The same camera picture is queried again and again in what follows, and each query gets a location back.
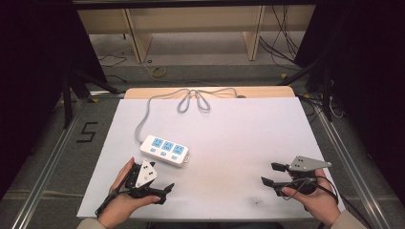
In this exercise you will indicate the white table cover sheet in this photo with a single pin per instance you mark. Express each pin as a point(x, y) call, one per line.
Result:
point(242, 143)

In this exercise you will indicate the person's right hand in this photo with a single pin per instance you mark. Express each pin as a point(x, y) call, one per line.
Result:
point(321, 200)

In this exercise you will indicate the white power strip blue sockets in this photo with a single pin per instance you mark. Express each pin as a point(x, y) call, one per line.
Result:
point(165, 150)

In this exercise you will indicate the yellow tape roll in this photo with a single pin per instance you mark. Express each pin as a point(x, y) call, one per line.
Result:
point(158, 72)

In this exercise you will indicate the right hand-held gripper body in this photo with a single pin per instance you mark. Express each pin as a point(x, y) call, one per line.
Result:
point(305, 163)

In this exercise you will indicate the person's left hand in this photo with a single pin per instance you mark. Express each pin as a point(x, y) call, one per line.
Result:
point(119, 206)

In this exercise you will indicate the aluminium floor rail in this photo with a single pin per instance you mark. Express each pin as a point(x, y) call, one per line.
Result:
point(350, 165)
point(47, 168)

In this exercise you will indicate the dark curtain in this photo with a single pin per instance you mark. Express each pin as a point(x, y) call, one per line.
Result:
point(369, 79)
point(28, 79)

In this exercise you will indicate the wooden desk frame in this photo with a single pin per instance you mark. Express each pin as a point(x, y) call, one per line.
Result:
point(197, 19)

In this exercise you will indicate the wooden table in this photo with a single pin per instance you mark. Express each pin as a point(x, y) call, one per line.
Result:
point(267, 92)

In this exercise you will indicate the black metal stand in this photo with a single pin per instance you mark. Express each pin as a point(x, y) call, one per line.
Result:
point(324, 92)
point(67, 101)

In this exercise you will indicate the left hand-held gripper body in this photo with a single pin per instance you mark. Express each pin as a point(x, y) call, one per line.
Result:
point(144, 173)

